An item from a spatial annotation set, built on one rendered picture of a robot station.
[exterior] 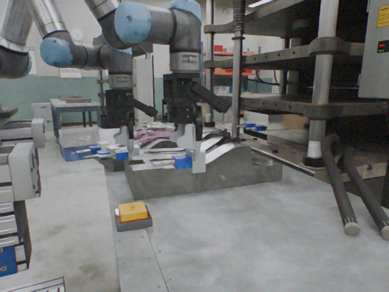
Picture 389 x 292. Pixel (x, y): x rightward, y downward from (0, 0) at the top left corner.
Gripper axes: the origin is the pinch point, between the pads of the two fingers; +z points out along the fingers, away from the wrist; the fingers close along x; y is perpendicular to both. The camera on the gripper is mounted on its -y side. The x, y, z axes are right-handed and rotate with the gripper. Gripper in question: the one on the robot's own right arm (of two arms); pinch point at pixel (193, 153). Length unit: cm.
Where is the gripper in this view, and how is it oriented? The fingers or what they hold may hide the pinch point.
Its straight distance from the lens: 72.3
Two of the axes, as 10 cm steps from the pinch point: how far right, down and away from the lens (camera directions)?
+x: 3.4, 2.1, -9.2
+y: -9.4, 0.7, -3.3
